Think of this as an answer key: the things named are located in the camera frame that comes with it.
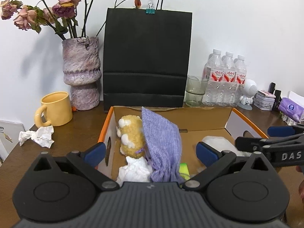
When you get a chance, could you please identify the green tissue pack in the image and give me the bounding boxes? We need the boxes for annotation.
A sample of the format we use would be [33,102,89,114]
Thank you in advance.
[179,163,191,181]

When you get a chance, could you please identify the white and yellow plush alpaca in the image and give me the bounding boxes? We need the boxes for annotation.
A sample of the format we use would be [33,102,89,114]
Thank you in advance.
[116,115,146,158]

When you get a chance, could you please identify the white tissue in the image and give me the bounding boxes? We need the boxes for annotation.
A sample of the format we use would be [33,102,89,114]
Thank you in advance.
[116,156,153,186]

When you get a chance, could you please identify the purple drawstring cloth pouch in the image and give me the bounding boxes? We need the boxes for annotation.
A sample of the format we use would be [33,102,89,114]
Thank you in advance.
[141,107,184,184]

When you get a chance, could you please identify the purple wet wipes pack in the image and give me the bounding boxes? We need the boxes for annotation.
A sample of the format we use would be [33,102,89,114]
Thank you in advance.
[278,97,303,123]

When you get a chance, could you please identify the small printed tin box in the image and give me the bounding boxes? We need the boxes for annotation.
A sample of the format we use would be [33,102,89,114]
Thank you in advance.
[253,90,275,111]

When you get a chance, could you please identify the black small bottles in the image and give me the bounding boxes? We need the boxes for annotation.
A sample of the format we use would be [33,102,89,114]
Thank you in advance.
[268,82,282,112]

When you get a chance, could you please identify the red cardboard box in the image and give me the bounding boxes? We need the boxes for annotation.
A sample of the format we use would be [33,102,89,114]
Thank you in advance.
[95,106,267,180]

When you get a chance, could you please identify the white robot figurine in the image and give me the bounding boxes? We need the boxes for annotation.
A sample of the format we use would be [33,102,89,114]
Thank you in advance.
[237,79,258,111]

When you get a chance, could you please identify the right water bottle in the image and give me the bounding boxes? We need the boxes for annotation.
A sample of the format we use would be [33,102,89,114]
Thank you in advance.
[234,55,247,105]

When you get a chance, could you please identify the water bottle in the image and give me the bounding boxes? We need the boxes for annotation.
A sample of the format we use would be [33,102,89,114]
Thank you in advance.
[234,55,247,105]
[202,49,224,106]
[222,51,237,106]

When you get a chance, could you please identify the crumpled paper near mug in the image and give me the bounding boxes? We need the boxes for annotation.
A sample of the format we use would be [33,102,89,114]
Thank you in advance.
[19,126,54,148]

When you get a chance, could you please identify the middle water bottle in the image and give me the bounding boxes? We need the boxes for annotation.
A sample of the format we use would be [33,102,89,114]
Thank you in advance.
[222,51,237,106]

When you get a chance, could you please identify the yellow ceramic mug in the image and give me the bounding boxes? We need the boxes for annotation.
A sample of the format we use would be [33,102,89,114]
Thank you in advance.
[34,91,73,128]

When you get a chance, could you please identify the left water bottle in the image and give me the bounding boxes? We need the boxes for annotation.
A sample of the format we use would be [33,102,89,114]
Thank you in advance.
[202,49,224,106]

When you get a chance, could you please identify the clear drinking glass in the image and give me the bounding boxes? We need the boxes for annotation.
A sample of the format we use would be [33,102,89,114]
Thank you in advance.
[185,75,208,107]

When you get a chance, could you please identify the white paper box at edge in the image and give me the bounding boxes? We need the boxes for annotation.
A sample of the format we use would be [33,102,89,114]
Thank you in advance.
[0,120,25,161]

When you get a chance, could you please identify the purple ceramic vase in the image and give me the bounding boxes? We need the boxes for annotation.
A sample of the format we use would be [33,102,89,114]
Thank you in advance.
[62,36,101,111]

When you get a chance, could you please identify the black paper shopping bag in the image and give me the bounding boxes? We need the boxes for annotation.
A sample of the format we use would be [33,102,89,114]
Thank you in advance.
[103,0,192,112]

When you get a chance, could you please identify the dried pink rose bouquet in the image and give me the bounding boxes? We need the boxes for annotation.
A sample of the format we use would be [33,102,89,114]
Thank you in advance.
[1,0,94,40]

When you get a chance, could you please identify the teal binder clip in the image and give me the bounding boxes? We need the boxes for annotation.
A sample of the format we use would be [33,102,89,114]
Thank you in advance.
[146,3,155,14]

